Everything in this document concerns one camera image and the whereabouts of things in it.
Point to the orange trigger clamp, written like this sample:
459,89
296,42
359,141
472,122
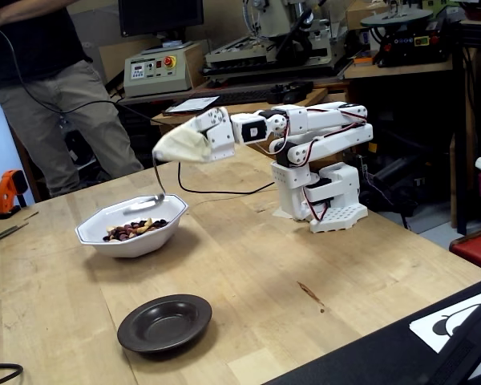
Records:
8,188

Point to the brown cardboard box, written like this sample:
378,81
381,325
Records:
364,16

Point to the red cushioned wooden chair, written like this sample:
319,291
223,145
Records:
477,250

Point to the black keyboard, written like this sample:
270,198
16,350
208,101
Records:
240,98

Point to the black bar clamp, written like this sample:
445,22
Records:
397,176

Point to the beige milling machine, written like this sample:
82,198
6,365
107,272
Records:
280,20

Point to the dark brown plate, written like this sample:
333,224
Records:
164,325

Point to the wooden workbench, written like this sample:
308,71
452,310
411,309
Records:
318,96

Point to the trail mix pile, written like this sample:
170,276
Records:
132,230

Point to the small wooden stick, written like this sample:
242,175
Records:
31,216

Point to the white paper panda print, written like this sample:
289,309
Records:
429,329

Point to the beige control box red button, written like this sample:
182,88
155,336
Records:
160,76

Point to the beige masking tape wrap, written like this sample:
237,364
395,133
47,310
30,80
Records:
180,146

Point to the wooden side table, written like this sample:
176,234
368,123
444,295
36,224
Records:
385,71

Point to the white octagonal bowl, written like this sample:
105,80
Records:
136,244

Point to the white sheet black frame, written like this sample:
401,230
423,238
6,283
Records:
192,104

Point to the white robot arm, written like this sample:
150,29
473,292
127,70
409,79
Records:
328,120

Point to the bare standing person forearm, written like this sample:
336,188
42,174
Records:
24,10

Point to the black scroll saw machine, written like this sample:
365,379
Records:
409,44

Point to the bent metal spoon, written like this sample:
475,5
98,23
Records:
148,200

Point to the black computer monitor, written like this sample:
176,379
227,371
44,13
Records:
160,16

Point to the black flat surface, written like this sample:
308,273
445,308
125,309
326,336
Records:
364,357

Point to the black desktop tool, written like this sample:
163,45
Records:
292,93

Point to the flat grey metal strip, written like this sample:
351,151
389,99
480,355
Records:
4,234

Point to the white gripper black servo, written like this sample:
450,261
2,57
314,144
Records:
220,143

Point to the person black shirt khaki pants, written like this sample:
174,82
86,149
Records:
64,104

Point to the robot controller circuit board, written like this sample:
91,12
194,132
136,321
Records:
362,166

